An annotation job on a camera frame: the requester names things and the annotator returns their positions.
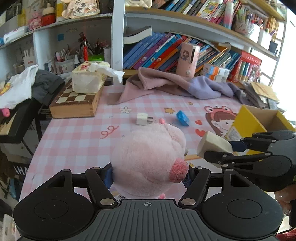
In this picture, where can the wooden chess box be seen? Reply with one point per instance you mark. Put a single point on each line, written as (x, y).
(70, 104)

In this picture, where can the white t-shirt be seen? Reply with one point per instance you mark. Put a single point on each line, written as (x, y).
(20, 88)

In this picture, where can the tissue pack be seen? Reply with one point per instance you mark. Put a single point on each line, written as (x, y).
(90, 76)

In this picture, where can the white bookshelf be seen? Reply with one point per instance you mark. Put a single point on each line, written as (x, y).
(111, 28)

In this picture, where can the stack of books right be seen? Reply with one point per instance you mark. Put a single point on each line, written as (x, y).
(258, 101)

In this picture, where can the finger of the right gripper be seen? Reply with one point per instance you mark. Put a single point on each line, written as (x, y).
(275, 142)
(222, 158)

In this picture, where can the beige eraser block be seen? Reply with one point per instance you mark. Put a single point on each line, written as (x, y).
(214, 143)

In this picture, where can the small blue object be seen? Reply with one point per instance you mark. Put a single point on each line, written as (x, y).
(182, 118)

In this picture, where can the pink plush toy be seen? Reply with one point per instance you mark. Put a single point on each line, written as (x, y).
(149, 160)

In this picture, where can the red dictionary books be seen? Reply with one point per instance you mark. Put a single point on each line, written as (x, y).
(243, 67)

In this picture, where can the brown paper envelope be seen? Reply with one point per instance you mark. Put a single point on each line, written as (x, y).
(263, 90)

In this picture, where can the pink purple cloth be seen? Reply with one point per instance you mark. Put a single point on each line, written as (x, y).
(146, 81)

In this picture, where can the white power plug adapter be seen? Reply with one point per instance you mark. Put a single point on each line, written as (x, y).
(143, 119)

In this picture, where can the pink cylindrical device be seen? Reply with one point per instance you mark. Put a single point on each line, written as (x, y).
(187, 60)

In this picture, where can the dark grey garment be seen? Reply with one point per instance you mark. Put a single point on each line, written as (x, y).
(47, 85)

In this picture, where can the pink checkered tablecloth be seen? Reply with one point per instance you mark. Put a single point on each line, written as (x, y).
(81, 143)

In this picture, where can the yellow cardboard box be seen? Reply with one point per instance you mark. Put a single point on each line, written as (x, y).
(251, 120)

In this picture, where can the orange white boxes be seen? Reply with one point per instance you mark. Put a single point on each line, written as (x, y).
(215, 73)

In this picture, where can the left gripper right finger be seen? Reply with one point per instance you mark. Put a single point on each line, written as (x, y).
(196, 183)

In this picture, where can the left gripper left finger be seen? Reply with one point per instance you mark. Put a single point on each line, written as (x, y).
(99, 181)

